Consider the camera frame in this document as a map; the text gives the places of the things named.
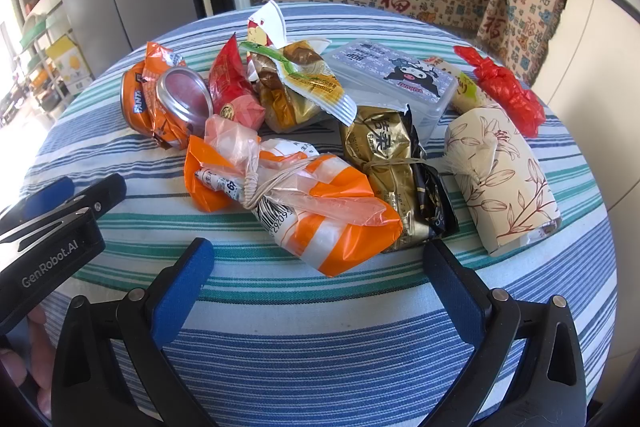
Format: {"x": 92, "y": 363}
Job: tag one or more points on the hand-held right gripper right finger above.
{"x": 455, "y": 292}

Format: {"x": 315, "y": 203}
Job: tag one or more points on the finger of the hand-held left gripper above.
{"x": 47, "y": 199}
{"x": 107, "y": 189}

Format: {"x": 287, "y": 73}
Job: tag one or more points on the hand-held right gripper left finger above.
{"x": 182, "y": 287}

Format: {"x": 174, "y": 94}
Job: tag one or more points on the orange striped bag bundle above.
{"x": 310, "y": 207}

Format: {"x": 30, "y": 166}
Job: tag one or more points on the cream rice cracker packet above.
{"x": 467, "y": 92}

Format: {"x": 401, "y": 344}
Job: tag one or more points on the person's left hand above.
{"x": 35, "y": 337}

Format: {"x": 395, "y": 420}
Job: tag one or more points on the floral paper wrapped box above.
{"x": 505, "y": 187}

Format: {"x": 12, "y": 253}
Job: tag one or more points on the yellow cardboard box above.
{"x": 75, "y": 64}

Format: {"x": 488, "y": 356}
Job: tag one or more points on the striped tablecloth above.
{"x": 300, "y": 357}

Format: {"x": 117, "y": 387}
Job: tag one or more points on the pink crumpled wrapper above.
{"x": 247, "y": 112}

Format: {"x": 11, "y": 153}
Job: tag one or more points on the gold black packet bundle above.
{"x": 385, "y": 142}

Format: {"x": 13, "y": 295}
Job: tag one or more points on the red snack packet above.
{"x": 225, "y": 72}

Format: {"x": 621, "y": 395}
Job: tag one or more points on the storage shelf rack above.
{"x": 35, "y": 7}

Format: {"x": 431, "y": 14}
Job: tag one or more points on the gold brown packet bundle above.
{"x": 290, "y": 109}

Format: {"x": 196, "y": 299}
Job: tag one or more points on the red plastic bag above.
{"x": 507, "y": 92}

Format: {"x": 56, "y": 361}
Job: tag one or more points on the clear cartoon-lid plastic box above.
{"x": 390, "y": 72}

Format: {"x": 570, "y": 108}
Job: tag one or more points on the white torn cartoon packet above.
{"x": 267, "y": 24}

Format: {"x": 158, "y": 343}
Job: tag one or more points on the green white sachet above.
{"x": 320, "y": 94}

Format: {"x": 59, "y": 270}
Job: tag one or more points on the white counter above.
{"x": 590, "y": 57}

